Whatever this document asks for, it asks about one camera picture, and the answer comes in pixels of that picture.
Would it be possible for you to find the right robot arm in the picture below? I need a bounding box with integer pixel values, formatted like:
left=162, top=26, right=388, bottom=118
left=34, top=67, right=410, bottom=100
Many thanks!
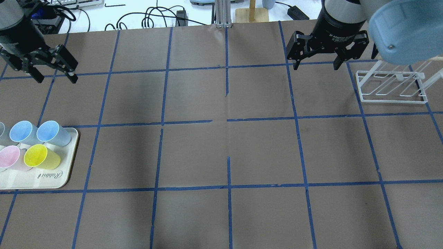
left=286, top=0, right=443, bottom=70

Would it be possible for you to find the blue cup on desk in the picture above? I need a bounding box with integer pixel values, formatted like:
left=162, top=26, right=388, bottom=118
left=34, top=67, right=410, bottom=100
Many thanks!
left=262, top=0, right=276, bottom=10

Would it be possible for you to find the white wire cup rack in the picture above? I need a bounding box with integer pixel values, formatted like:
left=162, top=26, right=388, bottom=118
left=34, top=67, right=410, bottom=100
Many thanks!
left=355, top=56, right=442, bottom=104

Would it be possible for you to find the pink plastic cup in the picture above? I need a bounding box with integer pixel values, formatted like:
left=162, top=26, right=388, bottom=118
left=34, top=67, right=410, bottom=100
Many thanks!
left=0, top=145, right=33, bottom=172

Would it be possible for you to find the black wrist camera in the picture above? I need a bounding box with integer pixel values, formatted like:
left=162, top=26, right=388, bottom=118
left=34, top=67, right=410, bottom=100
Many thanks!
left=17, top=0, right=65, bottom=23

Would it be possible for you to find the grey plastic cup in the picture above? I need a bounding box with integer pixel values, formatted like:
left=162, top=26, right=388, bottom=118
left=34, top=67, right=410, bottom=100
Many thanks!
left=0, top=122, right=17, bottom=146

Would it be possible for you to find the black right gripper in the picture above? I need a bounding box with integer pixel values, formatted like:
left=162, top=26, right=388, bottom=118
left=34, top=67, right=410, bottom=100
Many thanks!
left=287, top=7, right=369, bottom=70

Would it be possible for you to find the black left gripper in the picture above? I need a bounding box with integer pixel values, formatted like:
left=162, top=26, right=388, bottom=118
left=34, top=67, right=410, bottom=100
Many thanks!
left=0, top=26, right=79, bottom=84

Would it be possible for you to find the cream plastic tray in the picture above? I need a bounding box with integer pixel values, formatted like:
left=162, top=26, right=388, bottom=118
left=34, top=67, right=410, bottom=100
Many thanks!
left=0, top=128, right=80, bottom=190

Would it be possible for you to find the light blue plastic cup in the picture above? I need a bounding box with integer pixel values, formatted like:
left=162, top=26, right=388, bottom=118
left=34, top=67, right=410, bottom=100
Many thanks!
left=36, top=120, right=72, bottom=147

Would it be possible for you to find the wooden cup stand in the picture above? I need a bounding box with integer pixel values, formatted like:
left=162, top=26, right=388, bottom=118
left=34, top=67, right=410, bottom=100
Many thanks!
left=234, top=0, right=269, bottom=23

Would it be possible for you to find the aluminium frame post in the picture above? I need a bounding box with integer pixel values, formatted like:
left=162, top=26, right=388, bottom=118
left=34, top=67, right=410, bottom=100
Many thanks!
left=215, top=0, right=232, bottom=28

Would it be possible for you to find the black cable bundle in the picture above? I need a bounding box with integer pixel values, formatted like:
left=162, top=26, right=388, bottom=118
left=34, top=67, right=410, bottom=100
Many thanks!
left=104, top=5, right=189, bottom=30

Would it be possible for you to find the black power adapter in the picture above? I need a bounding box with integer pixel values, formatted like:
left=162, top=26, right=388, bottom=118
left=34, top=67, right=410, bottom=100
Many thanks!
left=287, top=6, right=310, bottom=20

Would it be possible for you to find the yellow plastic cup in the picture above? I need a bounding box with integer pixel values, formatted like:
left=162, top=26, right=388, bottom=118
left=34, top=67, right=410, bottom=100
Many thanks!
left=24, top=144, right=61, bottom=170

